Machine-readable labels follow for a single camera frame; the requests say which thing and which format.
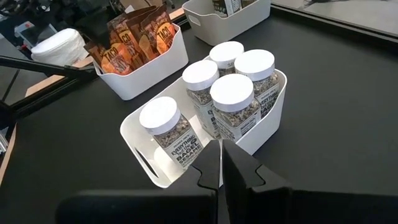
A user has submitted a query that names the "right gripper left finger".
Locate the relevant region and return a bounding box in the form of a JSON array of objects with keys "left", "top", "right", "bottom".
[{"left": 55, "top": 139, "right": 221, "bottom": 224}]

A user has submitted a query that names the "white plastic bin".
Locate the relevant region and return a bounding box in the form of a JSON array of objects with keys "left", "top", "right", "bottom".
[
  {"left": 182, "top": 0, "right": 272, "bottom": 47},
  {"left": 92, "top": 23, "right": 190, "bottom": 101},
  {"left": 119, "top": 55, "right": 288, "bottom": 189}
]

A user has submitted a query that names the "white round object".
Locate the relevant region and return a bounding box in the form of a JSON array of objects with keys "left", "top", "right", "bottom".
[{"left": 30, "top": 27, "right": 90, "bottom": 67}]

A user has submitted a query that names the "white-lid bagel seasoning jar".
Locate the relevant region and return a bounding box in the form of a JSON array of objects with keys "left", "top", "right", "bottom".
[
  {"left": 210, "top": 73, "right": 262, "bottom": 143},
  {"left": 139, "top": 96, "right": 205, "bottom": 171},
  {"left": 209, "top": 40, "right": 245, "bottom": 78},
  {"left": 182, "top": 59, "right": 222, "bottom": 140},
  {"left": 233, "top": 49, "right": 280, "bottom": 119}
]

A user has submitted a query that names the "wooden edge strip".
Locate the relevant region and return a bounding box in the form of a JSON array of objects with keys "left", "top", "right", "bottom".
[{"left": 0, "top": 123, "right": 17, "bottom": 186}]

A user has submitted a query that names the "brown taco seasoning packet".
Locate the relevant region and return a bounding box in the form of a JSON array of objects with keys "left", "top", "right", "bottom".
[
  {"left": 84, "top": 41, "right": 135, "bottom": 76},
  {"left": 126, "top": 9, "right": 161, "bottom": 62},
  {"left": 107, "top": 14, "right": 146, "bottom": 69},
  {"left": 140, "top": 3, "right": 177, "bottom": 55},
  {"left": 107, "top": 6, "right": 156, "bottom": 35}
]

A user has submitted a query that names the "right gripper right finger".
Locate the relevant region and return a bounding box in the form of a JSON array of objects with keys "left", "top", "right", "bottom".
[{"left": 221, "top": 139, "right": 398, "bottom": 224}]

